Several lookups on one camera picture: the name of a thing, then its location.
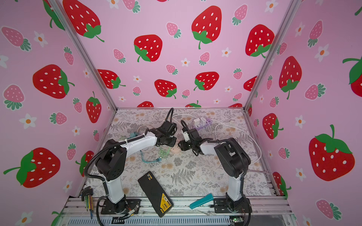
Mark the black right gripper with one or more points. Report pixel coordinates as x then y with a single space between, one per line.
183 145

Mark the black rectangular device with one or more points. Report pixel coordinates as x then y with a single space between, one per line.
157 196

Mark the teal plug adapter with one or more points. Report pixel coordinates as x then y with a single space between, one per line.
133 134

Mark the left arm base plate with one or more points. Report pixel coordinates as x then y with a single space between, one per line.
122 207

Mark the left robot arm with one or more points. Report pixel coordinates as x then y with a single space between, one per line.
108 164

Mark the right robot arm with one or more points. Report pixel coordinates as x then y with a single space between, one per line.
234 160

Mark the round pink power socket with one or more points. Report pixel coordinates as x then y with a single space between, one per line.
175 150

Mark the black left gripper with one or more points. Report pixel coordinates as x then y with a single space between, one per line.
173 141

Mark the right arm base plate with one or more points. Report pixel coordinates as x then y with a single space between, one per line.
226 205

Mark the aluminium front rail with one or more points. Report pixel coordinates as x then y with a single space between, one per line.
266 211

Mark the teal plastic tool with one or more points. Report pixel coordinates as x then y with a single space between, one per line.
206 201

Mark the purple power strip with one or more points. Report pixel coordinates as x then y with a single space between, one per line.
208 124

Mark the white charger plug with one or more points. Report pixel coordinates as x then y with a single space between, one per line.
199 121

